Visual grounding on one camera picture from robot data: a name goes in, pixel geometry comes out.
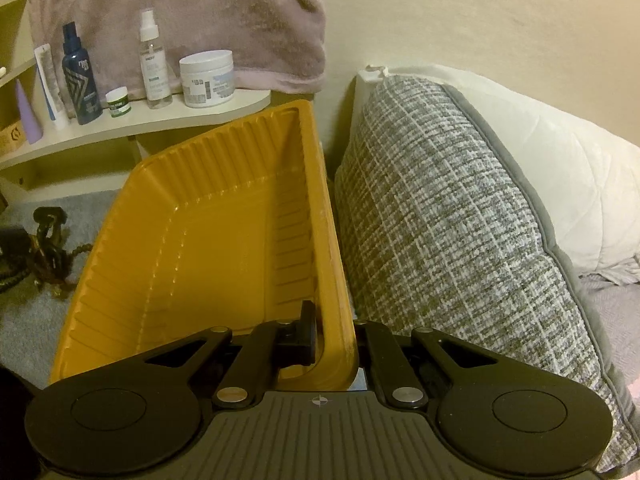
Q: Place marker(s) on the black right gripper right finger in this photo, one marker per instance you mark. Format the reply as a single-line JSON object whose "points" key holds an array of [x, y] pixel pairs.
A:
{"points": [[388, 371]]}

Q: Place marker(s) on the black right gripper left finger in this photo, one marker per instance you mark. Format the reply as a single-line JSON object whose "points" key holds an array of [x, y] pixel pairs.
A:
{"points": [[258, 358]]}

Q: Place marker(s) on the orange plastic tray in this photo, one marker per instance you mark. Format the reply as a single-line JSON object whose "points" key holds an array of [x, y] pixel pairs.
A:
{"points": [[233, 228]]}

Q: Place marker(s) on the grey woven pillow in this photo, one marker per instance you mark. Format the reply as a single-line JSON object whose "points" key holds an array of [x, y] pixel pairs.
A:
{"points": [[439, 227]]}

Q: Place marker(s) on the white quilted pillow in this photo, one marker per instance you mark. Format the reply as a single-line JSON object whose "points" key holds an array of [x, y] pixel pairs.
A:
{"points": [[587, 177]]}

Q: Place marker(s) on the white cream jar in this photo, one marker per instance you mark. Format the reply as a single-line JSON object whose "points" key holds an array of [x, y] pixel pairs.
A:
{"points": [[207, 78]]}

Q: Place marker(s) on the clear spray bottle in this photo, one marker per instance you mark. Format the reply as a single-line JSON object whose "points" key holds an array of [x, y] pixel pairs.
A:
{"points": [[153, 62]]}

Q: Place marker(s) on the small green balm jar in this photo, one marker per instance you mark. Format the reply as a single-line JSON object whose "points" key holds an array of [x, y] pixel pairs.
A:
{"points": [[118, 101]]}

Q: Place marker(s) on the cream wooden shelf unit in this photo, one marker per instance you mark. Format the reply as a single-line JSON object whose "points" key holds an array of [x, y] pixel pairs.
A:
{"points": [[98, 156]]}

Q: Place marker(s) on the lavender tube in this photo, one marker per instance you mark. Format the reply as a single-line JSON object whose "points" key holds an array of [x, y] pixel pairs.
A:
{"points": [[33, 131]]}

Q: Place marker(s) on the mauve fleece towel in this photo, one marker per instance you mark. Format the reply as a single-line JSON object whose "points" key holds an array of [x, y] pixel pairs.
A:
{"points": [[276, 44]]}

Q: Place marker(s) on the small cardboard box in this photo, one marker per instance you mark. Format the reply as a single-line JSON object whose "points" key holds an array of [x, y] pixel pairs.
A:
{"points": [[11, 138]]}

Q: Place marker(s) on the dark blue spray bottle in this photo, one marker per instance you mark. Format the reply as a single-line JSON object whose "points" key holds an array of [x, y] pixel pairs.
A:
{"points": [[79, 78]]}

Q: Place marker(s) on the white blue tube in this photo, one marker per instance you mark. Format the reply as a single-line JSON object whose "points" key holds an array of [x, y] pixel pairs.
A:
{"points": [[51, 90]]}

